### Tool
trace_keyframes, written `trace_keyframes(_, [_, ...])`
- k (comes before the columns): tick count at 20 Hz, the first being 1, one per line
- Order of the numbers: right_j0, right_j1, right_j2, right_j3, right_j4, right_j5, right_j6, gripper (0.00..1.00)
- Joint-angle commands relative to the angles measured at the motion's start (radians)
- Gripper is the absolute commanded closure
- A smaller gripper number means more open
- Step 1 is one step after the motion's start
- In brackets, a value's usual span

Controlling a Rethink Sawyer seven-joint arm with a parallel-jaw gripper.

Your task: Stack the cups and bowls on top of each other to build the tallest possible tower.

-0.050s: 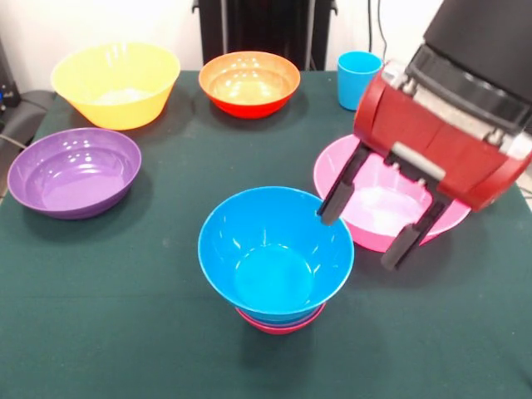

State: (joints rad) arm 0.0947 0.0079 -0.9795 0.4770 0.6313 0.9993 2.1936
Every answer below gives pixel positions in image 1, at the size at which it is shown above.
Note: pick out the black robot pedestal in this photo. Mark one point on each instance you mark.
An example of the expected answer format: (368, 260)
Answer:
(266, 33)

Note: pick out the blue cup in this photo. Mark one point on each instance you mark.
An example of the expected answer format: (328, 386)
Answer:
(351, 83)

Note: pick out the large pink bowl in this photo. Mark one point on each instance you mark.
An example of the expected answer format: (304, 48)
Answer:
(374, 203)

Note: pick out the grey padded seat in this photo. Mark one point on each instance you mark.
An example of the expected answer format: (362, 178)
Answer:
(29, 110)

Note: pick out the dark green table cloth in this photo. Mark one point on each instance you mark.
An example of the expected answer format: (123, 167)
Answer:
(124, 332)

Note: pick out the deep blue bowl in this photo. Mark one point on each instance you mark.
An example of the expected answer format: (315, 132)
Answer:
(274, 257)

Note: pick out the large yellow bowl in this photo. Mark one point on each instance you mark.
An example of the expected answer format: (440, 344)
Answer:
(124, 110)

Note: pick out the orange bowl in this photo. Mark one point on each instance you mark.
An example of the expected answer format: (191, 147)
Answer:
(249, 89)

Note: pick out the small red bowl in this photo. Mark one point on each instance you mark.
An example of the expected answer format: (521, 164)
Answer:
(278, 330)

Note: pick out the black device box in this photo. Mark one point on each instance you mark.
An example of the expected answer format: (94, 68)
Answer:
(7, 87)

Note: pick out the purple bowl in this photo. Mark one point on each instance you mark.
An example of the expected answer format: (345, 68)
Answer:
(70, 183)

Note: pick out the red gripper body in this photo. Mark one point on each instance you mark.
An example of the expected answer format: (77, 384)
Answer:
(415, 129)

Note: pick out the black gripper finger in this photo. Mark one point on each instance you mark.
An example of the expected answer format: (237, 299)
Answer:
(409, 237)
(343, 187)

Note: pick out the small flat-bottomed blue bowl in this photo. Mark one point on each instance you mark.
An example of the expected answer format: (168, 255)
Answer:
(287, 319)

